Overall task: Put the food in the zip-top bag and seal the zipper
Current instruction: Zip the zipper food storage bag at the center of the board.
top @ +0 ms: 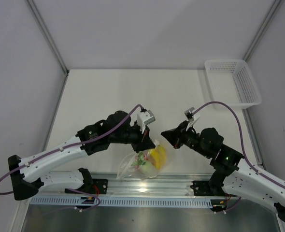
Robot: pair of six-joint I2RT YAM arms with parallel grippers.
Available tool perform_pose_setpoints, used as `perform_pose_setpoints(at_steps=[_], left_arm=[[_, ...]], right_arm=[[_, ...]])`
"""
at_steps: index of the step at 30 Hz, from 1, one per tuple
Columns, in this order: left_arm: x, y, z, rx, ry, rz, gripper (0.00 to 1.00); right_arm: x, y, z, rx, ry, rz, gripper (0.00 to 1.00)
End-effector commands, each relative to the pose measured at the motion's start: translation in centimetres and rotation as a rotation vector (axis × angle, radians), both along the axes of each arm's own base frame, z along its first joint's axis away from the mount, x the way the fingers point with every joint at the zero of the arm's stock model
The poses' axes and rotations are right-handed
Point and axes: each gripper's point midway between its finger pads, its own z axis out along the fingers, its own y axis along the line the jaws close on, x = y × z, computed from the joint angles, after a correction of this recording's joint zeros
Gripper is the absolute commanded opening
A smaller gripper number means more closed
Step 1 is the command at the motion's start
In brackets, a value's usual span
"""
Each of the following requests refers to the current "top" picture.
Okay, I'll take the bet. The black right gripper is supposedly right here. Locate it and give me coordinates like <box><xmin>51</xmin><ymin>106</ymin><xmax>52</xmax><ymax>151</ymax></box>
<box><xmin>160</xmin><ymin>121</ymin><xmax>211</xmax><ymax>159</ymax></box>

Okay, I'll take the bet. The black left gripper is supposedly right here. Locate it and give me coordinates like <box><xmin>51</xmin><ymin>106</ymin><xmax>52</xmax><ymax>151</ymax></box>
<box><xmin>109</xmin><ymin>121</ymin><xmax>155</xmax><ymax>153</ymax></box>

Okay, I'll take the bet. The yellow banana bunch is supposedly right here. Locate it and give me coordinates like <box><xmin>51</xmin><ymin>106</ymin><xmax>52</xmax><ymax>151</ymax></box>
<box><xmin>148</xmin><ymin>145</ymin><xmax>167</xmax><ymax>171</ymax></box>

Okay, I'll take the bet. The clear zip top bag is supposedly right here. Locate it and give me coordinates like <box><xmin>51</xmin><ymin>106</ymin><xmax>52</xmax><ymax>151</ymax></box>
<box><xmin>116</xmin><ymin>140</ymin><xmax>168</xmax><ymax>180</ymax></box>

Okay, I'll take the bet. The white radish with leaves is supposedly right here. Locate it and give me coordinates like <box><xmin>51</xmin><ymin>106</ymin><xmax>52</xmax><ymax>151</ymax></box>
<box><xmin>131</xmin><ymin>152</ymin><xmax>158</xmax><ymax>179</ymax></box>

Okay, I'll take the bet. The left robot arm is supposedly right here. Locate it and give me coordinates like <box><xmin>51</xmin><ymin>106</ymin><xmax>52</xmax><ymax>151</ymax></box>
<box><xmin>8</xmin><ymin>109</ymin><xmax>156</xmax><ymax>201</ymax></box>

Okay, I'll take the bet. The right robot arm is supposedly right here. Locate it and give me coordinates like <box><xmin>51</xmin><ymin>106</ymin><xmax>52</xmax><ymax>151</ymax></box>
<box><xmin>161</xmin><ymin>121</ymin><xmax>285</xmax><ymax>222</ymax></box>

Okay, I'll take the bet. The white perforated plastic basket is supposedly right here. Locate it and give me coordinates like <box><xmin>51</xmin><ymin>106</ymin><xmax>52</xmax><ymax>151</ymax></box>
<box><xmin>204</xmin><ymin>59</ymin><xmax>262</xmax><ymax>109</ymax></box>

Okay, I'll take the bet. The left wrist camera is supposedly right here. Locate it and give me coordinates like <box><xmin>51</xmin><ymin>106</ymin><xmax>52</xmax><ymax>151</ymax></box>
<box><xmin>137</xmin><ymin>109</ymin><xmax>156</xmax><ymax>134</ymax></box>

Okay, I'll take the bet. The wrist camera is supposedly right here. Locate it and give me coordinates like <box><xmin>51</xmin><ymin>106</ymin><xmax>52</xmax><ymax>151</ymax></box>
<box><xmin>184</xmin><ymin>107</ymin><xmax>200</xmax><ymax>131</ymax></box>
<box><xmin>137</xmin><ymin>109</ymin><xmax>156</xmax><ymax>134</ymax></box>

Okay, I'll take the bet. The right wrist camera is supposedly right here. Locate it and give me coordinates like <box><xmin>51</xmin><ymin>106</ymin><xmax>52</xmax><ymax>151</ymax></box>
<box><xmin>184</xmin><ymin>107</ymin><xmax>200</xmax><ymax>131</ymax></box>

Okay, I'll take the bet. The aluminium frame rail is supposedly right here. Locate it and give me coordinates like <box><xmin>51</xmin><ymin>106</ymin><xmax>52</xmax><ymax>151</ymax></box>
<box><xmin>20</xmin><ymin>172</ymin><xmax>284</xmax><ymax>200</ymax></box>

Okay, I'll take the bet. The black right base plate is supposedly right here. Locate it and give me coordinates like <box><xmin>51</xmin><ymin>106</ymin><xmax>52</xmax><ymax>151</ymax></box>
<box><xmin>190</xmin><ymin>180</ymin><xmax>228</xmax><ymax>198</ymax></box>

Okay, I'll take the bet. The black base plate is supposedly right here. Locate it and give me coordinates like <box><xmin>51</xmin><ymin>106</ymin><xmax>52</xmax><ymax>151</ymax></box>
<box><xmin>190</xmin><ymin>180</ymin><xmax>228</xmax><ymax>198</ymax></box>
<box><xmin>65</xmin><ymin>179</ymin><xmax>108</xmax><ymax>195</ymax></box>

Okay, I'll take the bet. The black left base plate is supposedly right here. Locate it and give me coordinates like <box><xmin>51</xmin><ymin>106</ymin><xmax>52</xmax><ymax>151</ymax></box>
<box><xmin>65</xmin><ymin>179</ymin><xmax>108</xmax><ymax>195</ymax></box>

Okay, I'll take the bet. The white slotted cable duct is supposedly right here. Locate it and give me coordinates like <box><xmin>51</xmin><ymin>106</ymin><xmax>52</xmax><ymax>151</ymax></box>
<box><xmin>30</xmin><ymin>195</ymin><xmax>213</xmax><ymax>208</ymax></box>

